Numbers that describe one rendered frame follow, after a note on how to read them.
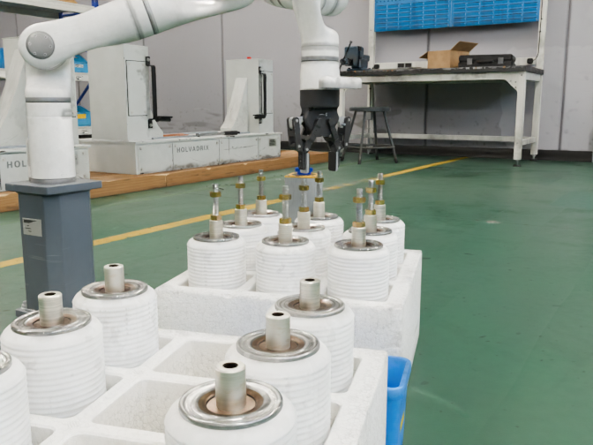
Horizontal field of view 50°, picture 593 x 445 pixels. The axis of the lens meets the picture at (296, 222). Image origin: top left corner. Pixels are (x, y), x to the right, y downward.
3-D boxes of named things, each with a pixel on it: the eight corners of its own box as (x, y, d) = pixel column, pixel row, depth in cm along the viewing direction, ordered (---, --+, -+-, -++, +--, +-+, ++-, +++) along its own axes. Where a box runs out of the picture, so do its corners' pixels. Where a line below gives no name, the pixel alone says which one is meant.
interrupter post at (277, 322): (261, 352, 57) (260, 317, 56) (269, 343, 59) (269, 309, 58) (287, 355, 56) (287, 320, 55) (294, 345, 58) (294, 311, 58)
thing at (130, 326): (64, 447, 75) (54, 298, 71) (108, 410, 84) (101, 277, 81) (138, 458, 72) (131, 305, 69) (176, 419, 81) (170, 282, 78)
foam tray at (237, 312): (157, 395, 104) (153, 289, 100) (240, 319, 141) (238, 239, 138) (398, 426, 94) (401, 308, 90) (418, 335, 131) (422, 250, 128)
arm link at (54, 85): (24, 26, 137) (29, 108, 140) (15, 21, 128) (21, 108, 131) (69, 28, 139) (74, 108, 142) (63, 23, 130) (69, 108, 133)
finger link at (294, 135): (290, 116, 118) (296, 147, 120) (282, 118, 117) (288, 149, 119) (298, 116, 116) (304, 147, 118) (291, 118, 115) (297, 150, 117)
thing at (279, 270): (258, 362, 99) (257, 249, 96) (254, 340, 109) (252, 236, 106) (319, 358, 101) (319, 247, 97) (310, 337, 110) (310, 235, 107)
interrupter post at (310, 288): (296, 312, 68) (296, 282, 67) (302, 305, 70) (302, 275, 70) (318, 313, 67) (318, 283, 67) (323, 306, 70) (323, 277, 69)
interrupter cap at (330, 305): (266, 317, 66) (265, 311, 66) (285, 297, 73) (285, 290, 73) (336, 323, 64) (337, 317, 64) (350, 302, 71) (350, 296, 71)
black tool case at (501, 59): (464, 70, 546) (465, 58, 544) (515, 69, 530) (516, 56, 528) (457, 68, 515) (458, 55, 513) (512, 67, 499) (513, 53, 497)
